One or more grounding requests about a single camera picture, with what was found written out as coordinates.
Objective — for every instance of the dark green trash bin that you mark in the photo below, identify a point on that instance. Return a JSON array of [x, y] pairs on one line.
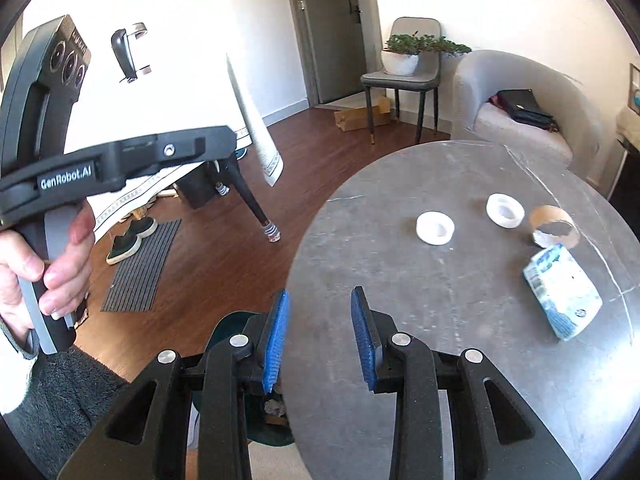
[[227, 326]]

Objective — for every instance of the brown cardboard box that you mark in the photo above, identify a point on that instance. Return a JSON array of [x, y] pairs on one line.
[[355, 120]]

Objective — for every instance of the person's left forearm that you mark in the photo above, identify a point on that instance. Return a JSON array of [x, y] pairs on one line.
[[60, 400]]

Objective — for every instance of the potted plant in white pot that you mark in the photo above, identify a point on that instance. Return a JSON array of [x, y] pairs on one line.
[[400, 62]]

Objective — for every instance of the person's left hand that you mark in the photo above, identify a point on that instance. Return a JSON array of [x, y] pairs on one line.
[[70, 270]]

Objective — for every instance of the blue white tissue pack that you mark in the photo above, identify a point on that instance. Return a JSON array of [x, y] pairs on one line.
[[565, 295]]

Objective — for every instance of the white tape roll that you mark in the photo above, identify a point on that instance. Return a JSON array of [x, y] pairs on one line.
[[422, 232], [495, 217]]

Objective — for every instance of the black storage box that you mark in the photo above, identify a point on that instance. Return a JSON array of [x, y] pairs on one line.
[[197, 187]]

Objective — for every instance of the grey striped floor mat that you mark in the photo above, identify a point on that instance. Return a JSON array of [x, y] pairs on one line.
[[145, 275]]

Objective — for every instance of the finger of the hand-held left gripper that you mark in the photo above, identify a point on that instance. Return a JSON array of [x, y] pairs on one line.
[[190, 147]]

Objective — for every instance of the grey door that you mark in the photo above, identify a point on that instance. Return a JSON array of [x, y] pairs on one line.
[[330, 35]]

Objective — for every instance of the black white-soled shoe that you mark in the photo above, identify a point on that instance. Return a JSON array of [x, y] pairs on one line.
[[142, 227], [122, 250]]

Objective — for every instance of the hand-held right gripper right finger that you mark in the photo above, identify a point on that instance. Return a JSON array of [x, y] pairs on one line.
[[362, 340]]

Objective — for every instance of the black bag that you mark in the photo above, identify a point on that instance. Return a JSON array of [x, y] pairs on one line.
[[525, 107]]

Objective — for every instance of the wooden picture frame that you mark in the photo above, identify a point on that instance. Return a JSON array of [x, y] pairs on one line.
[[633, 72]]

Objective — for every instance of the round grey stone table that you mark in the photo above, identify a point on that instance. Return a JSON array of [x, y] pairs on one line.
[[450, 310]]

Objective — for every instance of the black dining table legs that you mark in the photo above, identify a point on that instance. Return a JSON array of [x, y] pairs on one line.
[[245, 195]]

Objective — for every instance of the brown cardboard tape core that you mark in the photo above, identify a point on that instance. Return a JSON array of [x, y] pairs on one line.
[[550, 214]]

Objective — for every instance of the grey armchair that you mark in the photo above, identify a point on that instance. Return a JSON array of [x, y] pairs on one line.
[[472, 87]]

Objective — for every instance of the pale patterned tablecloth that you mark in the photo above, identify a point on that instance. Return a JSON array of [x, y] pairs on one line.
[[260, 145]]

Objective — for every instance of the grey dining chair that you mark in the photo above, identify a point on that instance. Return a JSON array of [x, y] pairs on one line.
[[415, 27]]

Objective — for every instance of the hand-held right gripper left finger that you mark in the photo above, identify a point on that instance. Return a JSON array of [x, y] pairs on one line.
[[277, 340]]

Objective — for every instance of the white paper ball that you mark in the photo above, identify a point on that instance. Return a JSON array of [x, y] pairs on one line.
[[274, 406]]

